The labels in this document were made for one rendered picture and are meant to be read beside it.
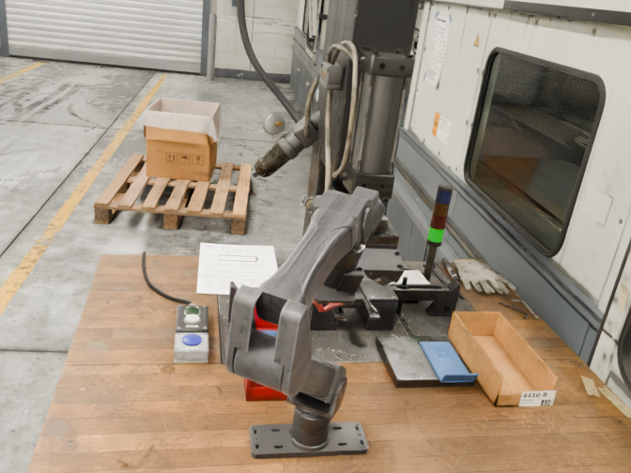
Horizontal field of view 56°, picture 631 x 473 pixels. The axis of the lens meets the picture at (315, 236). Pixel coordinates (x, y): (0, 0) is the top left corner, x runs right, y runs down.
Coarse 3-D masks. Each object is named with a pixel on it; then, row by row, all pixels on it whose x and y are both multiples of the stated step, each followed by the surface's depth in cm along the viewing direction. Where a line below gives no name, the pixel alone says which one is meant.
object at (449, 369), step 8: (424, 344) 131; (432, 344) 131; (440, 344) 132; (448, 344) 132; (424, 352) 129; (432, 352) 129; (448, 352) 129; (432, 360) 126; (440, 360) 126; (448, 360) 126; (456, 360) 127; (440, 368) 123; (448, 368) 124; (456, 368) 124; (464, 368) 124; (440, 376) 121; (448, 376) 118; (456, 376) 118; (464, 376) 119; (472, 376) 119
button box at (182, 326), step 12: (144, 252) 162; (144, 264) 154; (144, 276) 149; (156, 288) 144; (180, 300) 140; (180, 312) 131; (204, 312) 132; (180, 324) 127; (192, 324) 127; (204, 324) 128
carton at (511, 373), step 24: (456, 312) 137; (480, 312) 138; (456, 336) 135; (480, 336) 141; (504, 336) 136; (480, 360) 124; (504, 360) 132; (528, 360) 127; (480, 384) 123; (504, 384) 124; (528, 384) 125; (552, 384) 118
